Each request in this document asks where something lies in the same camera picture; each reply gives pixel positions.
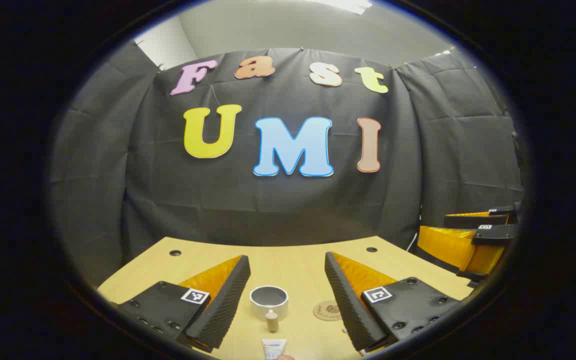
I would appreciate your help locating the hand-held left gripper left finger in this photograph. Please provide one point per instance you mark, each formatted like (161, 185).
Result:
(225, 295)

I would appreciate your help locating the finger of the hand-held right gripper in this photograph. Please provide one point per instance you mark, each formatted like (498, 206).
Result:
(448, 245)
(473, 220)

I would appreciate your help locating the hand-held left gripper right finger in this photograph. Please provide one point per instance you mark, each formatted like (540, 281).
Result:
(345, 300)

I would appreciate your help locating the round cork coaster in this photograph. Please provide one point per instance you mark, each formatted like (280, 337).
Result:
(324, 311)

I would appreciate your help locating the white cup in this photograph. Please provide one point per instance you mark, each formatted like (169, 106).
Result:
(260, 310)

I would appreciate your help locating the white toothpaste tube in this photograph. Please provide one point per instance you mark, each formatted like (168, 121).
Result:
(273, 348)

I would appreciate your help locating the wooden desktop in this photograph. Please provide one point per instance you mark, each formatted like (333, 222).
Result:
(288, 265)

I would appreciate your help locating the black backdrop cloth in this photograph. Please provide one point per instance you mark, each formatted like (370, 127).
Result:
(278, 205)

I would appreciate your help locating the white ceiling light panel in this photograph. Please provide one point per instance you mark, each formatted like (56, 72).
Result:
(348, 5)

